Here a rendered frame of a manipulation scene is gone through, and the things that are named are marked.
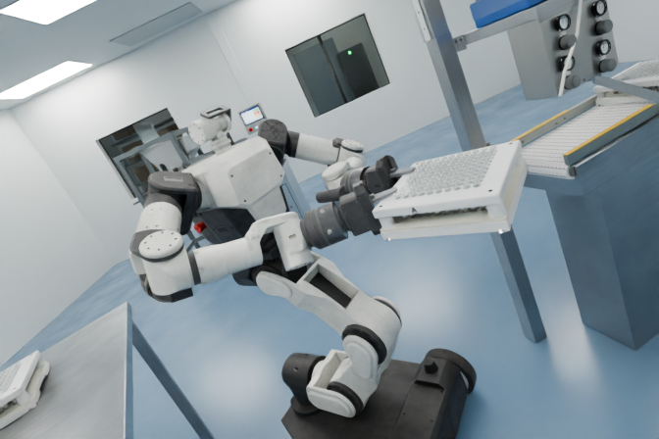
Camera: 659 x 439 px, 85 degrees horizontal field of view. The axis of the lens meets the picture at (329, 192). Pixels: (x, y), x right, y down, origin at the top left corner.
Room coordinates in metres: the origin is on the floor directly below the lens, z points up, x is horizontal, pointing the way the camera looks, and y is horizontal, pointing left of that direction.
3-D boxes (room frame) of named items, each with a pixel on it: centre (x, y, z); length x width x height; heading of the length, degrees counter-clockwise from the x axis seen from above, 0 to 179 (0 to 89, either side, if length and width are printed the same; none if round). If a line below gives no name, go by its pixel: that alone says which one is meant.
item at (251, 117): (3.70, 0.37, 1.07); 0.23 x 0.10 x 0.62; 87
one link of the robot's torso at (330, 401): (1.13, 0.25, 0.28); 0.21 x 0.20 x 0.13; 49
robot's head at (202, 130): (1.10, 0.24, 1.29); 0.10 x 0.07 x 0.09; 139
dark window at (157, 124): (6.23, 2.40, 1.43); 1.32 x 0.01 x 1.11; 87
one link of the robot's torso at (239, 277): (1.17, 0.30, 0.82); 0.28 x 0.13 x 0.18; 49
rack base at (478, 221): (0.70, -0.23, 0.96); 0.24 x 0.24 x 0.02; 48
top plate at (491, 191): (0.70, -0.23, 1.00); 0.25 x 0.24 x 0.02; 138
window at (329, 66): (6.04, -0.96, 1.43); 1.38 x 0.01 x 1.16; 87
